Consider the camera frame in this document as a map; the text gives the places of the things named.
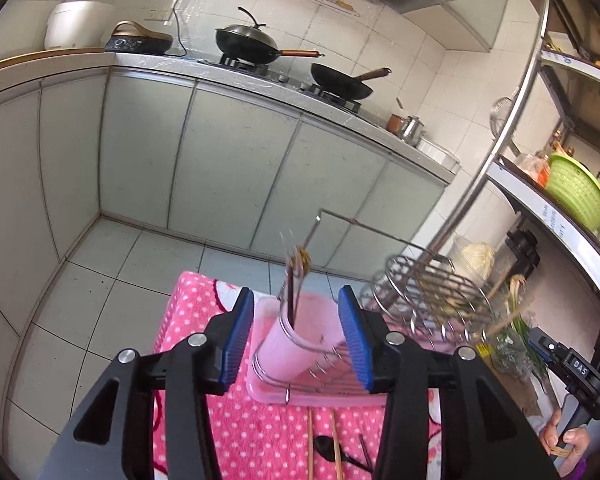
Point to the brown rubber band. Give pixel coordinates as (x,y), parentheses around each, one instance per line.
(560,451)

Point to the wooden chopstick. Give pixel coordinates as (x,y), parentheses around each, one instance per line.
(505,321)
(292,290)
(305,260)
(310,445)
(336,445)

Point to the pink plastic drip tray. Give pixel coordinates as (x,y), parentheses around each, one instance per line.
(320,400)

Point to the dark brown chopstick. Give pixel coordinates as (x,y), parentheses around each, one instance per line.
(364,450)

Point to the black open wok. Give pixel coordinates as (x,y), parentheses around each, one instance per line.
(340,85)

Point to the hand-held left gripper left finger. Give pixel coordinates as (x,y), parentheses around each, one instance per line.
(237,340)

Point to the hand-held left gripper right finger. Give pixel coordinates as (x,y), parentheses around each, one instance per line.
(355,340)

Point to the metal shelf rack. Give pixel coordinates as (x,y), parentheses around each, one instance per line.
(555,222)

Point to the pink polka dot blanket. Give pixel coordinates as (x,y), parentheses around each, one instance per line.
(260,430)

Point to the plastic bag of greens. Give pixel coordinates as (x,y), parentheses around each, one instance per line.
(505,355)

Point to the wide pink plastic cup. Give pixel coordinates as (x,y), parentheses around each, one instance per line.
(280,355)

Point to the clear plastic spoon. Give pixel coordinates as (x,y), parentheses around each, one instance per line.
(283,247)

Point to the napa cabbage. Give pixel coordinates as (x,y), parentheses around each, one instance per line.
(475,260)

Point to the grey kitchen countertop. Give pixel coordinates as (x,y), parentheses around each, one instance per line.
(130,60)

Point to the brown ceramic pot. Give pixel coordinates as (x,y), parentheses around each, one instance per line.
(395,124)

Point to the steel kettle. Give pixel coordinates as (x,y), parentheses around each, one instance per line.
(411,132)

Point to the black plastic spoon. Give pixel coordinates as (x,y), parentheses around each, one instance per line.
(327,447)

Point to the gas stove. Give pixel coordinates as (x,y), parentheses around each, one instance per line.
(280,77)

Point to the green plastic basket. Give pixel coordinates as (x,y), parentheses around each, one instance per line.
(577,190)

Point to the black wok with lid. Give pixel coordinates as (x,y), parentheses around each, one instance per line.
(245,42)

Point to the kitchen base cabinet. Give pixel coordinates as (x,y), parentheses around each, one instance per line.
(145,150)

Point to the white rice cooker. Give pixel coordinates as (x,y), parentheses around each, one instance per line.
(77,25)

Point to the black electric cooker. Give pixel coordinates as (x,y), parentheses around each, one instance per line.
(137,42)

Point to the wall socket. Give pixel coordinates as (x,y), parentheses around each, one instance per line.
(158,14)

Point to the wall cabinet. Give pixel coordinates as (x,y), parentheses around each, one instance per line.
(480,5)

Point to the scallions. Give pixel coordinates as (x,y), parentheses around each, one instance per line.
(517,290)

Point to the person's right hand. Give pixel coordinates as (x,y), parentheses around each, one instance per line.
(572,462)

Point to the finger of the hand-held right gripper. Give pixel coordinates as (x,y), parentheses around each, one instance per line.
(537,346)

